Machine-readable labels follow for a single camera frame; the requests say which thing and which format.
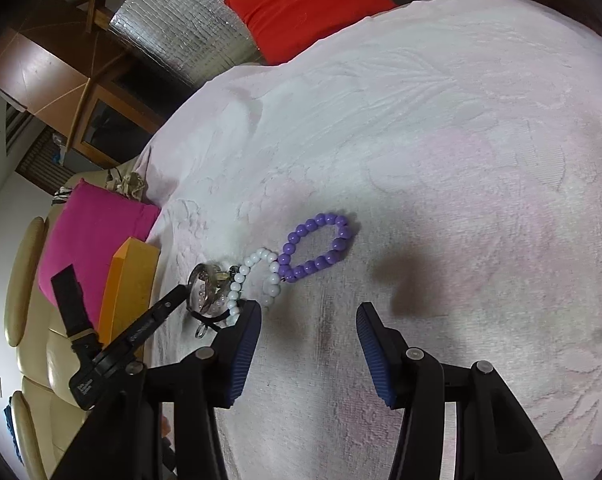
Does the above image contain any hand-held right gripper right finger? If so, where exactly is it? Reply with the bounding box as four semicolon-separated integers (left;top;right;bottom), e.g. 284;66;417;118
356;302;564;480

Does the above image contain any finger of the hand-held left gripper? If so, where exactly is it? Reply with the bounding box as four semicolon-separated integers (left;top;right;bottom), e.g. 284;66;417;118
93;285;191;361
51;264;102;348

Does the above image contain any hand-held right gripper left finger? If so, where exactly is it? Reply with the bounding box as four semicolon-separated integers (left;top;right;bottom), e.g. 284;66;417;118
51;300;263;480

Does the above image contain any orange box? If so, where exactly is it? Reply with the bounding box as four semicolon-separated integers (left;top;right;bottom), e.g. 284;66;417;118
97;238;162;348

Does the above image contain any black hair tie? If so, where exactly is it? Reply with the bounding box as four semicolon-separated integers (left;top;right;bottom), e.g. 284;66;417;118
188;307;232;331

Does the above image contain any translucent bead bracelet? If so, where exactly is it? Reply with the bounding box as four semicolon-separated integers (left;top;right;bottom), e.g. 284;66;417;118
188;261;232;318

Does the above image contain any white bead bracelet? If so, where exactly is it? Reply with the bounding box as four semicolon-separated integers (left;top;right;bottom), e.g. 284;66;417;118
225;247;282;328

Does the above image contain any purple bead bracelet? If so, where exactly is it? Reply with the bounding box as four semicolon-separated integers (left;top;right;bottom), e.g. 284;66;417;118
278;212;353;283

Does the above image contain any beige leather sofa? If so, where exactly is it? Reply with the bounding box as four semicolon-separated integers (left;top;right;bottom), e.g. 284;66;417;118
3;170;172;480

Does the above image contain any pink pillow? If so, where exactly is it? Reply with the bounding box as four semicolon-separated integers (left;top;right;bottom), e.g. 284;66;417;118
37;180;162;316

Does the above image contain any blue knitted cloth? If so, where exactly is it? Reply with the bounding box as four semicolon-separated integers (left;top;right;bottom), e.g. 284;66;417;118
3;405;22;461

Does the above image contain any beige crumpled cloth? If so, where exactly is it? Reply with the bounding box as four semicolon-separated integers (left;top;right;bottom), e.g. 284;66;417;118
106;170;146;203

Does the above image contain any white textured blanket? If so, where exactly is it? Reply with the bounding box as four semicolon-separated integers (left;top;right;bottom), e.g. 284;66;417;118
131;0;602;480

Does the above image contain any wooden cabinet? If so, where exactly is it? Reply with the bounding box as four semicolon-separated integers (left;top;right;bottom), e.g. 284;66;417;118
0;0;167;168

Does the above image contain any silver foil mat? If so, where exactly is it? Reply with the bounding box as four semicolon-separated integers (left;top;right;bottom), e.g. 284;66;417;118
108;0;422;91

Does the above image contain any red pillow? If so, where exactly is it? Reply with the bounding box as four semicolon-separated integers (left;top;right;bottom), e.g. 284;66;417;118
224;0;397;66

